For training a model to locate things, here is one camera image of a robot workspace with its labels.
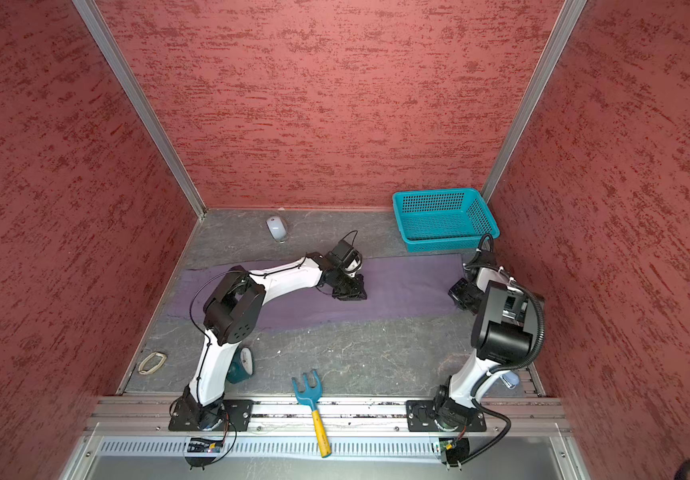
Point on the teal plastic mesh basket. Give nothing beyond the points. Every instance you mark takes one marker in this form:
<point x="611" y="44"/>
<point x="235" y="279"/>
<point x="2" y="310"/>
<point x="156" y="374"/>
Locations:
<point x="442" y="220"/>

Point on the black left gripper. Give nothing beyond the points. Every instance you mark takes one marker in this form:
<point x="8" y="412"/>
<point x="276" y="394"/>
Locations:
<point x="356" y="292"/>

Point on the aluminium corner post left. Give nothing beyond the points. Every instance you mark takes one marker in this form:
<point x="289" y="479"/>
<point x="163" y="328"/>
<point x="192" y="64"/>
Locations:
<point x="92" y="18"/>

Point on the aluminium corner post right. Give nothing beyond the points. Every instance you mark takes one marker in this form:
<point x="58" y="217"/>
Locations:
<point x="561" y="32"/>

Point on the purple trousers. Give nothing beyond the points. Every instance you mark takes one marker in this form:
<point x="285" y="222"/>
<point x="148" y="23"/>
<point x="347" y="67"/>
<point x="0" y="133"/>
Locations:
<point x="396" y="287"/>

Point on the aluminium corner post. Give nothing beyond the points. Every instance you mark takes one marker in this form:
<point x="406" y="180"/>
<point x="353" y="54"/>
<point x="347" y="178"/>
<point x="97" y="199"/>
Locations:
<point x="561" y="32"/>
<point x="92" y="18"/>

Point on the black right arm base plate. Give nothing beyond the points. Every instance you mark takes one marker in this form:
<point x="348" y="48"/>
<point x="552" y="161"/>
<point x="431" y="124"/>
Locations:
<point x="423" y="416"/>

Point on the left circuit board with wires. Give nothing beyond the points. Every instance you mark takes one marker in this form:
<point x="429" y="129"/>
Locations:
<point x="203" y="452"/>

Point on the circuit board with wires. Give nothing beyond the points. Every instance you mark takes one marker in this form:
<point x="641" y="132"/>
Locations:
<point x="203" y="452"/>
<point x="453" y="450"/>

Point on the blue garden fork yellow handle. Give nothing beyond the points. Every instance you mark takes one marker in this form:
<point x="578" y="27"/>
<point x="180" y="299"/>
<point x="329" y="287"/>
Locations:
<point x="309" y="395"/>

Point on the small light blue object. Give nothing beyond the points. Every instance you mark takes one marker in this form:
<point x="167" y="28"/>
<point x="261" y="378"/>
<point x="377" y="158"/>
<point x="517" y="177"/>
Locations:
<point x="510" y="379"/>

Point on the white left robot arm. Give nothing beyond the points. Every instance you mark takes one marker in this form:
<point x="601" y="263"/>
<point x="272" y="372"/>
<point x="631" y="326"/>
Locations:
<point x="231" y="313"/>

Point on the white computer mouse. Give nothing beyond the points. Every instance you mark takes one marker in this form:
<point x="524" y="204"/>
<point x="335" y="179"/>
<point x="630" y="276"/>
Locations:
<point x="277" y="228"/>

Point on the aluminium front rail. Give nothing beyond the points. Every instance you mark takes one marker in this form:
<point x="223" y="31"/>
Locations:
<point x="358" y="428"/>

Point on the right circuit board with wires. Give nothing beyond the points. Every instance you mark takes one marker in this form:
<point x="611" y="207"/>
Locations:
<point x="453" y="450"/>

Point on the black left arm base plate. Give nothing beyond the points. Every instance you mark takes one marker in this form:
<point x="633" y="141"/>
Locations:
<point x="231" y="413"/>

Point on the teal tape dispenser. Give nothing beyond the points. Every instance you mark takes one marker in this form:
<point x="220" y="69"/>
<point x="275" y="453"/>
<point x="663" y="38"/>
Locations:
<point x="241" y="367"/>

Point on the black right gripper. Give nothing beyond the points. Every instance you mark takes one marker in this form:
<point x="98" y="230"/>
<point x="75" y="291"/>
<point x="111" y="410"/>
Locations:
<point x="455" y="293"/>

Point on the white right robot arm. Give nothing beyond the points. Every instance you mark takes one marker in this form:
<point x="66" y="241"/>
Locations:
<point x="507" y="335"/>

